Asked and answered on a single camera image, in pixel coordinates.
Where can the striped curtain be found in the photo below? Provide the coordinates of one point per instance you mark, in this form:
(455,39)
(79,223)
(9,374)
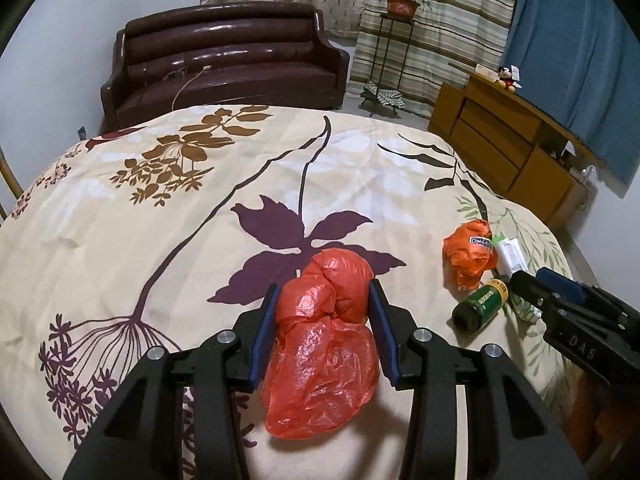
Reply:
(450,35)

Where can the wooden cabinet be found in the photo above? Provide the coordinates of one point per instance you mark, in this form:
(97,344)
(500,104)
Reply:
(490,150)

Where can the red plastic bag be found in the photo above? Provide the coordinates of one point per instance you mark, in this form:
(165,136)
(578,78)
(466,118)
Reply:
(320,360)

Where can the white green striped packet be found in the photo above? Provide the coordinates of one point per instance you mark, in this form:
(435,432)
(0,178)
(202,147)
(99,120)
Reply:
(525,311)

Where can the checkered cloth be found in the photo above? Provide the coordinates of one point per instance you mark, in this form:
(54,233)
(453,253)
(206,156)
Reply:
(385,96)

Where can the long silver white wrapper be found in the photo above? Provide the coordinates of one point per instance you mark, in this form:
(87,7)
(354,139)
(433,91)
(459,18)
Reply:
(512,257)

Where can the black metal plant stand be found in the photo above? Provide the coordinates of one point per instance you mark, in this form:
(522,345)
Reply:
(397,16)

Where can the orange plastic bag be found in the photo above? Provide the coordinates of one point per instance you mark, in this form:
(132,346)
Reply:
(470,260)

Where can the dark green bottle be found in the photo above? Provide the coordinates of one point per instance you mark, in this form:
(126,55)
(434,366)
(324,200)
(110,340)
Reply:
(480,307)

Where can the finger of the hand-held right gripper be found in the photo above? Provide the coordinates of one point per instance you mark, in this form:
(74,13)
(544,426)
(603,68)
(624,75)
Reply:
(562,282)
(532,292)

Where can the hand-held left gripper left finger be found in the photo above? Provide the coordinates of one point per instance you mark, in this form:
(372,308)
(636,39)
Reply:
(265,330)

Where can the white card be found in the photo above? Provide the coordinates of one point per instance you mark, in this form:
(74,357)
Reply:
(517,75)

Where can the mouse plush toy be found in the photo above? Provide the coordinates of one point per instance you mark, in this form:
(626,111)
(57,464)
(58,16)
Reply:
(506,77)

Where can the blue curtain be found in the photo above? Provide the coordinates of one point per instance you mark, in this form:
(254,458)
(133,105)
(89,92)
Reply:
(575,60)

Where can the wooden chair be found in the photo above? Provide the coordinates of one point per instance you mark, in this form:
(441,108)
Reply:
(10,180)

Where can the potted plant in orange pot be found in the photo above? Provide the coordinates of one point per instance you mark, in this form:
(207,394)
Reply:
(401,6)

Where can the small white box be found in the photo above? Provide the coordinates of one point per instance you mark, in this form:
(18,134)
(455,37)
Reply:
(484,71)

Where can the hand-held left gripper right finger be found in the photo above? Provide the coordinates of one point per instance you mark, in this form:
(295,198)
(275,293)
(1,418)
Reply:
(382,330)

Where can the floral cream tablecloth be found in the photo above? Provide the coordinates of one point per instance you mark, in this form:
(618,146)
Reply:
(150,235)

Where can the dark brown leather sofa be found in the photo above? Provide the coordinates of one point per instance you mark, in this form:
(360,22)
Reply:
(225,60)

